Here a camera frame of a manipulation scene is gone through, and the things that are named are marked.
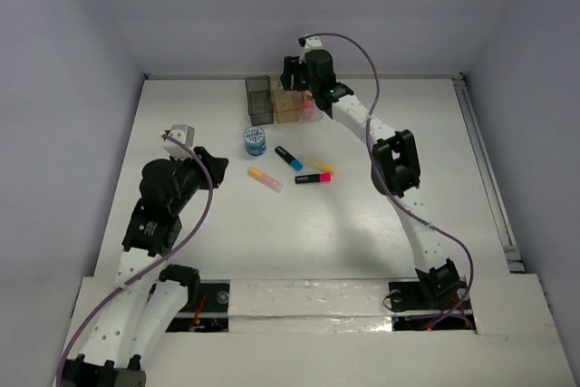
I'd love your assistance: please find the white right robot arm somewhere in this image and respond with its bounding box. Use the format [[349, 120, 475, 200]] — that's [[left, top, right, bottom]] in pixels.
[[295, 49, 465, 310]]

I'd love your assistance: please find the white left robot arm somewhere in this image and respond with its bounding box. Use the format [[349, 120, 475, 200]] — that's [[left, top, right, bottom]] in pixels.
[[55, 124, 228, 386]]

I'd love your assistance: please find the clear plastic bin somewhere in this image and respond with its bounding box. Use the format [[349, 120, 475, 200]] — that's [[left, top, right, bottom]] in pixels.
[[301, 91, 323, 122]]

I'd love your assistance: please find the smoky grey plastic bin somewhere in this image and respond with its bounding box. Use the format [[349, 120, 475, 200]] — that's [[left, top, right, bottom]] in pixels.
[[245, 75, 274, 126]]

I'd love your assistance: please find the orange pink highlighter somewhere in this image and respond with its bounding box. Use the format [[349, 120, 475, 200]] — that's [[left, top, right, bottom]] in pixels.
[[247, 167, 284, 193]]

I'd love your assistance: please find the black blue highlighter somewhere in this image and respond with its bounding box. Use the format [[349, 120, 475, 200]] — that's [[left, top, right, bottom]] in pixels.
[[275, 146, 304, 171]]

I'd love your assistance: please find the yellow highlighter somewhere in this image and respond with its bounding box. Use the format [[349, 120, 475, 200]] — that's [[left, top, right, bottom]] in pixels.
[[302, 157, 336, 174]]

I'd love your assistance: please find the black pink highlighter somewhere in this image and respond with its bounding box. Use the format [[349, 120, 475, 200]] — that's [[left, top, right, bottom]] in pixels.
[[295, 172, 333, 185]]

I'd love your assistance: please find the white foam front board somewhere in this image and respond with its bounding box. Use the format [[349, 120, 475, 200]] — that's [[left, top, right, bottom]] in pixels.
[[146, 275, 574, 386]]

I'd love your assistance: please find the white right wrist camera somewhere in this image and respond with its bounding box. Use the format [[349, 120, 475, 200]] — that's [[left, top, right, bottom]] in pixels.
[[298, 35, 323, 53]]

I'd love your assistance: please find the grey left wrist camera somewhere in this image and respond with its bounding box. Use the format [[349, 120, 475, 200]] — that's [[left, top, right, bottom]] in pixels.
[[160, 124, 195, 160]]

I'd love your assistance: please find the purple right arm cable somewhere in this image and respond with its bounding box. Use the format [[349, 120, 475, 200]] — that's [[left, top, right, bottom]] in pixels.
[[312, 33, 475, 332]]

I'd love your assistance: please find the metal rail right side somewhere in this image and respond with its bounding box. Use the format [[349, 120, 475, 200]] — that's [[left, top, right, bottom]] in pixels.
[[452, 78, 527, 274]]

